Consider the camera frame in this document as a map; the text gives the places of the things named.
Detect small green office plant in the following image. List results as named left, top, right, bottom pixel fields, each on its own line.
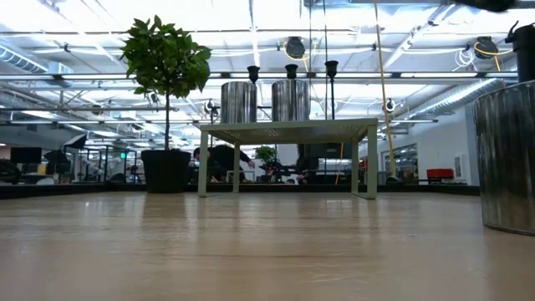
left=255, top=145, right=277, bottom=166

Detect person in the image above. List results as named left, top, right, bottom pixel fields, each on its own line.
left=192, top=144, right=256, bottom=183

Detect black ceiling cord reel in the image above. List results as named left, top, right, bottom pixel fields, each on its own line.
left=285, top=36, right=307, bottom=60
left=474, top=35, right=501, bottom=59

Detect black display screen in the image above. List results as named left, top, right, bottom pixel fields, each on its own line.
left=304, top=143, right=353, bottom=160

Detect mint green perforated metal shelf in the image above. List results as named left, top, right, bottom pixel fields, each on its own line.
left=197, top=118, right=380, bottom=201

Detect yellow hanging cord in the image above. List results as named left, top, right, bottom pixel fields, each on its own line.
left=373, top=3, right=398, bottom=181

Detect black studio softbox light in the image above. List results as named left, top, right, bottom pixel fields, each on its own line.
left=62, top=133, right=89, bottom=151

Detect green tree in black pot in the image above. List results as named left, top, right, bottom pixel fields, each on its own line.
left=120, top=15, right=213, bottom=194

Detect black computer monitor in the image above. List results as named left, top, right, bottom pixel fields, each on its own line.
left=10, top=146, right=43, bottom=165

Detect black aluminium table frame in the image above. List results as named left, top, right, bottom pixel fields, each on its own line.
left=0, top=182, right=481, bottom=200

